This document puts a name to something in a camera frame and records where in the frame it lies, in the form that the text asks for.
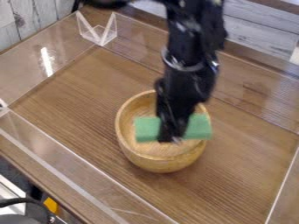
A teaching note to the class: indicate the clear acrylic corner bracket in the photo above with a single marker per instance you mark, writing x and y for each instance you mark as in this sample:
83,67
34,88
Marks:
99,34

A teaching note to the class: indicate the yellow and black device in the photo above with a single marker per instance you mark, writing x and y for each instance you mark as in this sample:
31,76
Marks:
61,216

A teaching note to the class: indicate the clear acrylic tray wall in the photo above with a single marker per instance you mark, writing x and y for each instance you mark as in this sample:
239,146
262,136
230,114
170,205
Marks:
71,142

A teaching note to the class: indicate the green rectangular block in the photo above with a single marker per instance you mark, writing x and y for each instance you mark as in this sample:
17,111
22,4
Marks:
147,128

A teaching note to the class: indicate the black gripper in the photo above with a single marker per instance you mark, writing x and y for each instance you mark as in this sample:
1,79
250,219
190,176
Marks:
185,87

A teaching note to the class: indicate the brown wooden bowl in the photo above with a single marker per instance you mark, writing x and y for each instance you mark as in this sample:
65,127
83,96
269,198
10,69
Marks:
153,156

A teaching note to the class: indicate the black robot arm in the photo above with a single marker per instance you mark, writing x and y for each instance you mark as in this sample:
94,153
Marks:
197,36

